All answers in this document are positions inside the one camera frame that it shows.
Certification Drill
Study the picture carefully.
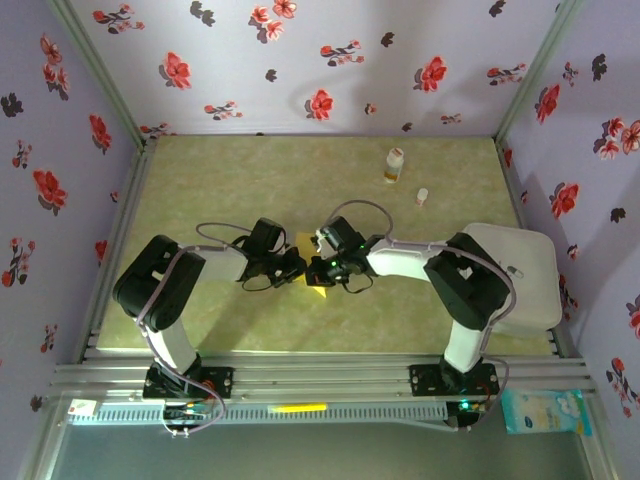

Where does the yellow cloth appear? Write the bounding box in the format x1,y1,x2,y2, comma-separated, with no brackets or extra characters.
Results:
293,230,331,300

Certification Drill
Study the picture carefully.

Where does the white square plastic container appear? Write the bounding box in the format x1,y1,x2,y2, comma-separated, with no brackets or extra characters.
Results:
452,222,562,337

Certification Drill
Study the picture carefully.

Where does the large white bottle orange label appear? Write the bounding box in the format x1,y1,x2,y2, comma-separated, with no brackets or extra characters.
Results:
383,147,405,184

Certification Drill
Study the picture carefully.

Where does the controller board with green light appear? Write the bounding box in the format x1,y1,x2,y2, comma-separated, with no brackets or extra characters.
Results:
447,397,489,434

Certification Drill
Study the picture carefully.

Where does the white card with red mark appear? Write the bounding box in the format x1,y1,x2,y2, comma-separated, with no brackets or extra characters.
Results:
68,398,100,419

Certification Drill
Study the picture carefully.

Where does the blue wet wipes packet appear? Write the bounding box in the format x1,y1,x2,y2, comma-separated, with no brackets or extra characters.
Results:
501,388,594,437

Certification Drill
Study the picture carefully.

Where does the thin black right gripper cable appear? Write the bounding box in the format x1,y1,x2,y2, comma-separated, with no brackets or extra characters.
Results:
342,274,374,295

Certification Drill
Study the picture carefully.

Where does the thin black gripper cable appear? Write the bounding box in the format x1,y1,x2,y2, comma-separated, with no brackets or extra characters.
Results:
241,274,281,293
342,274,374,295

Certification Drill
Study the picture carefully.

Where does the thin black left gripper cable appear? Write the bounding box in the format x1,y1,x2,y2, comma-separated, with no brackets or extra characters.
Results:
241,274,281,293

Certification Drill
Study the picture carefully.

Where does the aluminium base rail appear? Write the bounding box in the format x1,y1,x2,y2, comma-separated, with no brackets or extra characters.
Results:
49,352,599,400

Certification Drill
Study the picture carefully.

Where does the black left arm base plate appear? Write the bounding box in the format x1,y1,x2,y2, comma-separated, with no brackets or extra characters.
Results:
143,364,235,400

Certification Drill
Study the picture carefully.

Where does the grey slotted cable duct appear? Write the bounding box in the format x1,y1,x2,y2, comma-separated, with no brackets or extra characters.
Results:
94,402,448,426

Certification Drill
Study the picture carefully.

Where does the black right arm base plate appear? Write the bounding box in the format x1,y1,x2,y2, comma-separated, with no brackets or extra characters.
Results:
408,363,501,399

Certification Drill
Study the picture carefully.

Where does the grey left arm cable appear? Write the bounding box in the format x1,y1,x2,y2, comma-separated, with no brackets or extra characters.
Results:
137,221,254,439

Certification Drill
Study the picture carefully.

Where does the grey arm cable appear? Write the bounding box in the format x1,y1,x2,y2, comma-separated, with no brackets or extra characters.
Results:
137,221,254,439
324,199,518,434

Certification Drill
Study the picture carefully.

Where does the aluminium side rail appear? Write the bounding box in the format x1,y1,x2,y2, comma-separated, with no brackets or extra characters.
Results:
74,139,159,364
493,138,584,359

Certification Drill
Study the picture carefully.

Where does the connector board with coloured wires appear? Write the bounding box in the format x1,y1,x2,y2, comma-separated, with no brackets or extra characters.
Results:
162,399,211,436

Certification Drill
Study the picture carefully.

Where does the grey right arm cable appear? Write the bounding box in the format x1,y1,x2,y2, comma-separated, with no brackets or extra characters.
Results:
324,199,518,434

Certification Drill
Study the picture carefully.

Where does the aluminium frame post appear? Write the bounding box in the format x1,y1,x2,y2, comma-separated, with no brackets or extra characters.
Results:
47,0,156,151
494,0,584,146

